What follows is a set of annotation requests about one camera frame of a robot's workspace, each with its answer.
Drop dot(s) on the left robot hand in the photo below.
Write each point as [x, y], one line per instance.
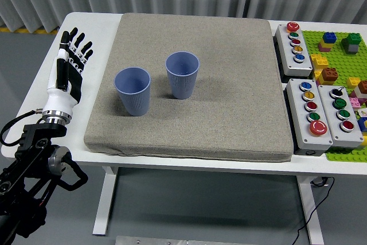
[60, 98]

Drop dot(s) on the blue ribbed plastic cup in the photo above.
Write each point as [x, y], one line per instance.
[183, 84]
[133, 98]

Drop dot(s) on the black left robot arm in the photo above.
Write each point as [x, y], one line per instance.
[31, 141]

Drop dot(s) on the yellow black floor tape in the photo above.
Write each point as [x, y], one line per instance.
[23, 30]

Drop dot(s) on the white table leg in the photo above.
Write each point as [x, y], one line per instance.
[104, 213]
[311, 213]

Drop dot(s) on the grey-brown mat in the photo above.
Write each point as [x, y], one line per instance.
[215, 113]

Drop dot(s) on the grey five-button control box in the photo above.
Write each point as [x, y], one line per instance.
[286, 52]
[299, 121]

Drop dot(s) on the black box base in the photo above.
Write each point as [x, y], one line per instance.
[308, 152]

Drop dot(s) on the yellow toy brick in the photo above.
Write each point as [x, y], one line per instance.
[319, 61]
[324, 47]
[353, 82]

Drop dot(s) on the brown toy brick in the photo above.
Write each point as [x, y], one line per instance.
[363, 86]
[329, 73]

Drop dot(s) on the grey control box with knob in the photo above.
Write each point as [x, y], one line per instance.
[332, 124]

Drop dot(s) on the green brick baseplate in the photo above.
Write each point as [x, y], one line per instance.
[338, 55]

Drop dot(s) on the pink toy brick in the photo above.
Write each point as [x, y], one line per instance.
[355, 102]

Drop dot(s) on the grey toy brick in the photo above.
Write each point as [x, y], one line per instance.
[353, 48]

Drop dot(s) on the green toy brick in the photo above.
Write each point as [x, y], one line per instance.
[352, 39]

